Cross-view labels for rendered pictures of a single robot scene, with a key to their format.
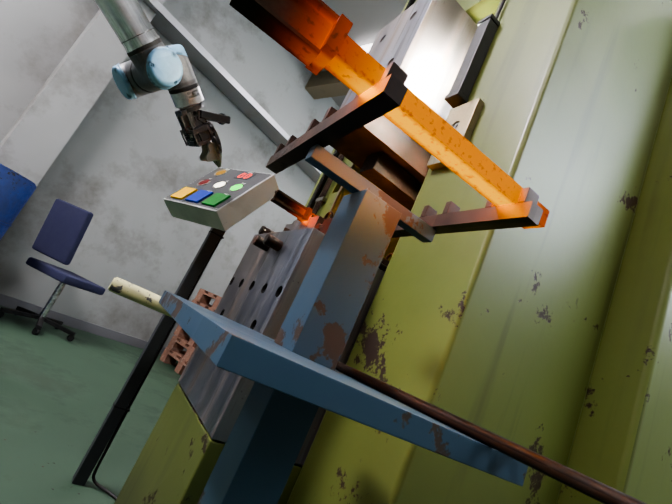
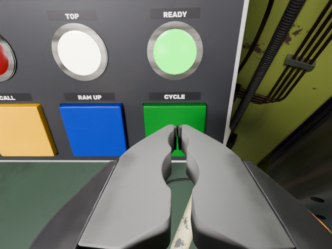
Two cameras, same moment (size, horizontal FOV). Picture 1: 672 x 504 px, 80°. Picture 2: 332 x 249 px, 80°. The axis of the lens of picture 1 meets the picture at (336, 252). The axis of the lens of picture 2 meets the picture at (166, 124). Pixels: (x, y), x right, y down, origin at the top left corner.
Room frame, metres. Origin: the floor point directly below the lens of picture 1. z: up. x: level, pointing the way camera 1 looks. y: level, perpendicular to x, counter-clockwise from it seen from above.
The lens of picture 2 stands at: (1.25, 0.53, 1.23)
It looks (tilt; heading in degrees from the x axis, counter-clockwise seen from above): 59 degrees down; 325
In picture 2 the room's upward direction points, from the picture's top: 3 degrees counter-clockwise
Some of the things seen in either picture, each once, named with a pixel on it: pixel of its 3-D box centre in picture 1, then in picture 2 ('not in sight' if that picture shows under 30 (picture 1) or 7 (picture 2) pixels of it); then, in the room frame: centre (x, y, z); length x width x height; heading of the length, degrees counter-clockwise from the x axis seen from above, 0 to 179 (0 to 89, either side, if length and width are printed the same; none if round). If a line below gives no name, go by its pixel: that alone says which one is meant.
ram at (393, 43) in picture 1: (437, 96); not in sight; (1.11, -0.09, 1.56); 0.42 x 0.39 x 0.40; 117
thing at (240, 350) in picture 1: (299, 364); not in sight; (0.49, -0.02, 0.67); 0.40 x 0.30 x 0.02; 25
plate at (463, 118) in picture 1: (455, 134); not in sight; (0.83, -0.14, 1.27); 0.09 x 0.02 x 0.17; 27
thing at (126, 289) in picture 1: (181, 313); (203, 184); (1.32, 0.36, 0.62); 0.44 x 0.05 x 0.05; 117
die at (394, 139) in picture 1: (400, 163); not in sight; (1.15, -0.07, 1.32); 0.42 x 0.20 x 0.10; 117
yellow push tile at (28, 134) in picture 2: (184, 194); (21, 130); (1.47, 0.61, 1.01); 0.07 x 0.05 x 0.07; 52
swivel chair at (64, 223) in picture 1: (68, 270); not in sight; (3.19, 1.78, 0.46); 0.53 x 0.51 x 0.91; 142
